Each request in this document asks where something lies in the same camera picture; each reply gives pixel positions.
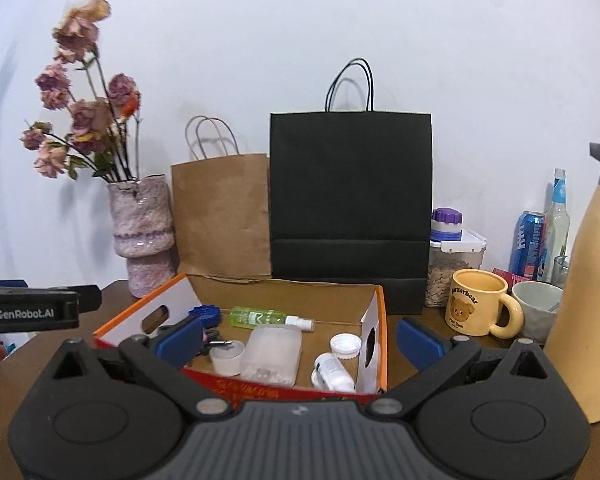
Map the white tube bottle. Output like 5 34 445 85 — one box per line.
311 352 356 393

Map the blue ribbed bottle cap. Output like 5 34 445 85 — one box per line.
188 304 222 328

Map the white tape roll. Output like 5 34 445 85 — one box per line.
209 340 246 377

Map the yellow bear mug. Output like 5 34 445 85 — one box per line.
445 269 524 339

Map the green spray bottle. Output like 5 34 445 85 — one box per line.
230 307 314 332

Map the white ribbed bottle cap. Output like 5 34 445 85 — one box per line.
329 333 362 360

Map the red orange cardboard box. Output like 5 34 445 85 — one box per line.
94 273 388 405

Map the clear food storage container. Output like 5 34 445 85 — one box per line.
425 230 486 309

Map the translucent plastic box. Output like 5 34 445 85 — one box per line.
239 324 302 387

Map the small red box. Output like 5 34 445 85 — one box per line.
492 268 529 288

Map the grey ceramic cup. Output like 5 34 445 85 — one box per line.
512 281 562 344

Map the pink textured ceramic vase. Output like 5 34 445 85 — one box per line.
107 174 175 298

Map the purple lidded small jar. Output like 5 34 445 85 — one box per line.
430 207 463 242

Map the blue drink can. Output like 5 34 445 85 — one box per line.
508 210 544 280

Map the beige thermos jug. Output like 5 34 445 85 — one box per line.
544 143 600 424

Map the clear drinking glass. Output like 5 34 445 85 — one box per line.
550 255 570 288

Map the brown paper bag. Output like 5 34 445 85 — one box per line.
171 139 272 281

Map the clear glass bottle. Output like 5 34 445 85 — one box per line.
538 168 570 283

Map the black paper bag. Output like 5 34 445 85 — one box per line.
270 84 432 315

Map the dried pink flower bouquet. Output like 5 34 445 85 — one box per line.
20 0 142 183

